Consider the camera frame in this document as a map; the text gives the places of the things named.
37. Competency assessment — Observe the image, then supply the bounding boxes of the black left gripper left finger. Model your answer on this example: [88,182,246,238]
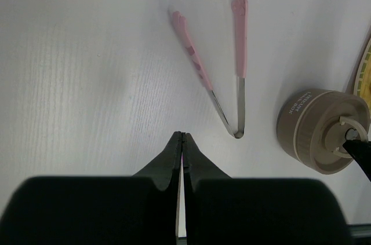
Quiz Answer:
[1,131,183,244]

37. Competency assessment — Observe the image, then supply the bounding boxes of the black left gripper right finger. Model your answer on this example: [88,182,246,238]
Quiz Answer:
[182,133,353,244]

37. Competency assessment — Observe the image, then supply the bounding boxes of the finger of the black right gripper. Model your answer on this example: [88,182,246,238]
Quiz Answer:
[343,140,371,181]

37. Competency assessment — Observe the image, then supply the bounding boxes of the taupe round lunch box lid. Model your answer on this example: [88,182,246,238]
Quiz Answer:
[292,89,370,174]

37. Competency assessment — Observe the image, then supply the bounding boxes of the round steel lunch box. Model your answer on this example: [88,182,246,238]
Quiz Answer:
[277,89,349,164]

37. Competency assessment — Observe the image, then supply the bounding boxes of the pink cat paw tongs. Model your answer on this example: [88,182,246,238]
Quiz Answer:
[170,0,248,140]

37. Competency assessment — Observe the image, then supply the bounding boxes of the woven bamboo tray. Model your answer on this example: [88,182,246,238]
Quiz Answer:
[353,39,370,108]

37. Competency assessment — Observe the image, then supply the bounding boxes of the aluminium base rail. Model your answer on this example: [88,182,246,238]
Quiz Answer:
[348,224,371,239]

